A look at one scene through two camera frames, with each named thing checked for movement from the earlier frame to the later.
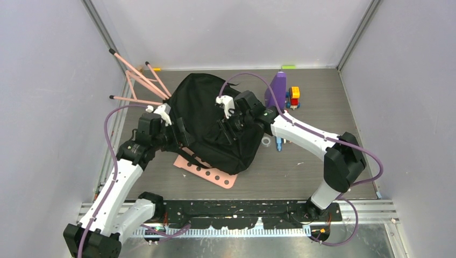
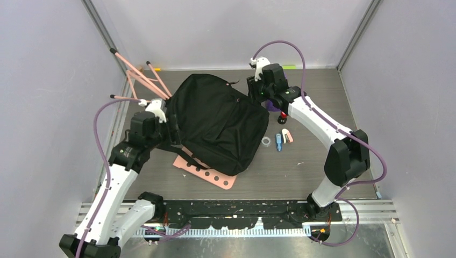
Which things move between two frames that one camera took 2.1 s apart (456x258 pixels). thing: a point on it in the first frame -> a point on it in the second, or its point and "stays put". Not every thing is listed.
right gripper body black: [236, 123] -> [259, 92]
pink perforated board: [219, 178] stays put
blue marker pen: [279, 141] stays put
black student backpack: [193, 97] stays put
